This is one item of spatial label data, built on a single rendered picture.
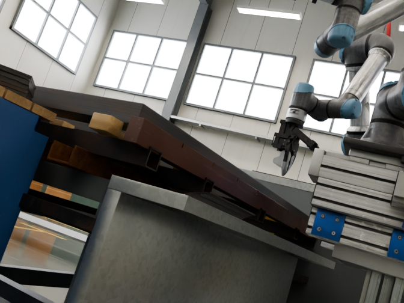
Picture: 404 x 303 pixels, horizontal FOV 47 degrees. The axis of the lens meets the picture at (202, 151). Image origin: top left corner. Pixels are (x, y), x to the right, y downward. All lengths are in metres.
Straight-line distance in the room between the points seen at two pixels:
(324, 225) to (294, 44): 10.95
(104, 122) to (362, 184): 0.81
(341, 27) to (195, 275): 0.83
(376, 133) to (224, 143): 10.29
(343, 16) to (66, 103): 0.84
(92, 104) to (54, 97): 0.14
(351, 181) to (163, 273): 0.66
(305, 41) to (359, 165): 10.90
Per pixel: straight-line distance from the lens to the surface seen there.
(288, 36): 12.51
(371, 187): 1.52
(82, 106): 1.26
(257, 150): 11.49
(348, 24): 1.49
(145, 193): 0.96
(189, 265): 1.31
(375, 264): 1.62
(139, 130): 1.07
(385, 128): 1.57
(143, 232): 1.10
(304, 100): 1.80
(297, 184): 2.61
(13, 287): 1.62
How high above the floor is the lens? 0.62
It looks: 10 degrees up
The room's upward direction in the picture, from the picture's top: 18 degrees clockwise
